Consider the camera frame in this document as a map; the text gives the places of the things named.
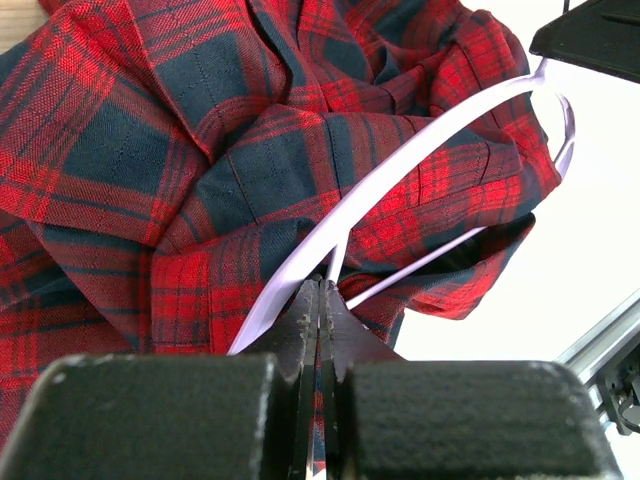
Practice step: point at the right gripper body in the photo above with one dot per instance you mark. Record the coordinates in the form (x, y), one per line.
(598, 35)

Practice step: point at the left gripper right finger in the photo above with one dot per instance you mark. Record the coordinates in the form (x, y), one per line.
(386, 417)

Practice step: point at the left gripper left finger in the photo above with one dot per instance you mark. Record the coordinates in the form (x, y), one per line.
(246, 416)

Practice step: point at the aluminium mounting rail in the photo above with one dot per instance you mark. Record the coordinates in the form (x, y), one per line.
(606, 360)

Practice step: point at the lilac plastic hanger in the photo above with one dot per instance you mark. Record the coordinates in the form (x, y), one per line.
(330, 237)

